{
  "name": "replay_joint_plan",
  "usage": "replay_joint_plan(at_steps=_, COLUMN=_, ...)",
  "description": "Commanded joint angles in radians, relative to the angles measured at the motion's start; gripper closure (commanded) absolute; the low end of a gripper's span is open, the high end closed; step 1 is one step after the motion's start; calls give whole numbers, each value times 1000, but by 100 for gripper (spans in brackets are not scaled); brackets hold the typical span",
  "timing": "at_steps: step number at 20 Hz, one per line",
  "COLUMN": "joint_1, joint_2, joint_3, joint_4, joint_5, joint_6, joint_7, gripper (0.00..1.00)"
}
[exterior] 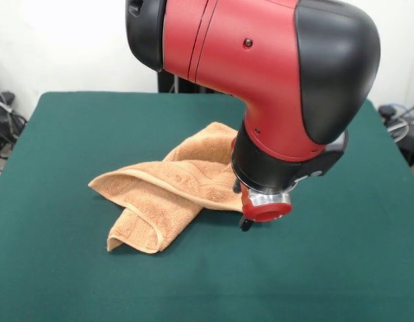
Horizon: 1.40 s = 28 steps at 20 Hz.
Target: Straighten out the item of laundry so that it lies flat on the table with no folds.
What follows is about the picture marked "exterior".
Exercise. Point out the tan terry towel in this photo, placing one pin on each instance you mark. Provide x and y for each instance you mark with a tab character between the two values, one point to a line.
166	188

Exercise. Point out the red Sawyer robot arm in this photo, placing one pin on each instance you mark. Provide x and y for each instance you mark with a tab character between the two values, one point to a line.
260	67

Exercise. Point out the black vertical column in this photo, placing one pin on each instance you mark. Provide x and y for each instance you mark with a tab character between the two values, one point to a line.
166	84

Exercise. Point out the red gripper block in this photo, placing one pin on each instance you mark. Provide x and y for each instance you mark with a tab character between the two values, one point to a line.
268	213

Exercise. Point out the dark green table cloth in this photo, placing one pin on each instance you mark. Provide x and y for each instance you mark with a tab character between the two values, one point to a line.
294	268

